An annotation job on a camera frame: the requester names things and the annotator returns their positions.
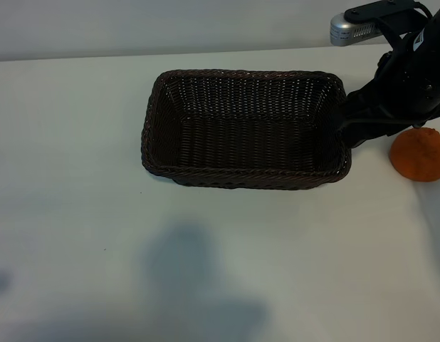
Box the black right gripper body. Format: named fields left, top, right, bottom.
left=336, top=49, right=440, bottom=133

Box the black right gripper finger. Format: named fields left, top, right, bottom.
left=379, top=123, right=409, bottom=138
left=342, top=123, right=371, bottom=150

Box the bumpy orange fruit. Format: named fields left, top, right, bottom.
left=389, top=128, right=440, bottom=182

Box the dark brown wicker basket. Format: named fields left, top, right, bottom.
left=140, top=68, right=352, bottom=191

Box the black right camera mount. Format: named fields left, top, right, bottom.
left=344, top=0, right=429, bottom=49

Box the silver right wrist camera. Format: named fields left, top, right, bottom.
left=329, top=12, right=387, bottom=46

